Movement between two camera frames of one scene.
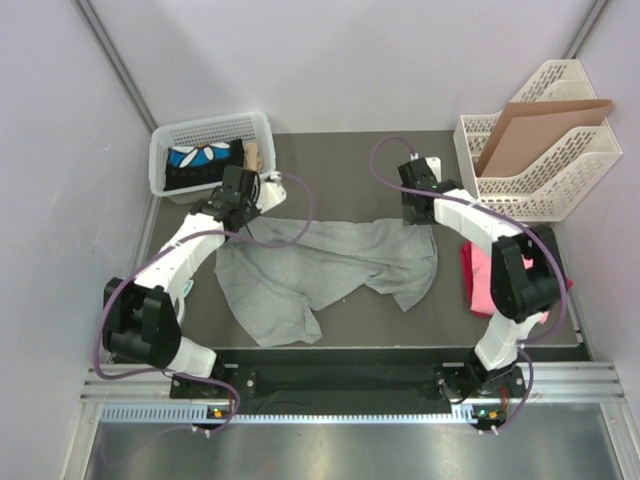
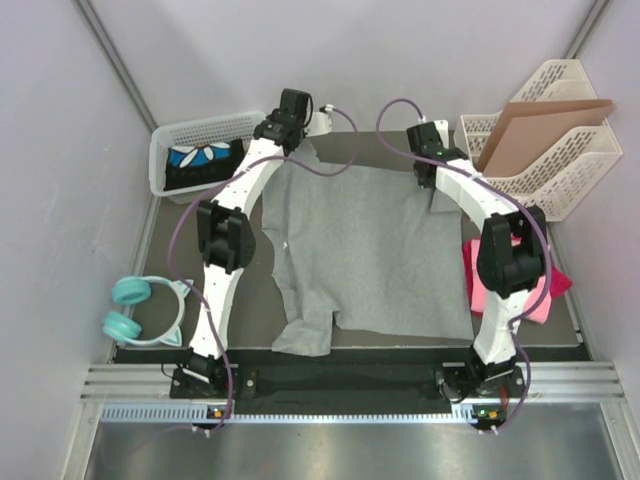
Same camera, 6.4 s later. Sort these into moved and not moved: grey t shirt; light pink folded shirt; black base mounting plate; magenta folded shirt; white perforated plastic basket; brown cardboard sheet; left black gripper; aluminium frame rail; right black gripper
Moved: grey t shirt; right black gripper; left black gripper
Not moved: aluminium frame rail; white perforated plastic basket; black base mounting plate; brown cardboard sheet; magenta folded shirt; light pink folded shirt
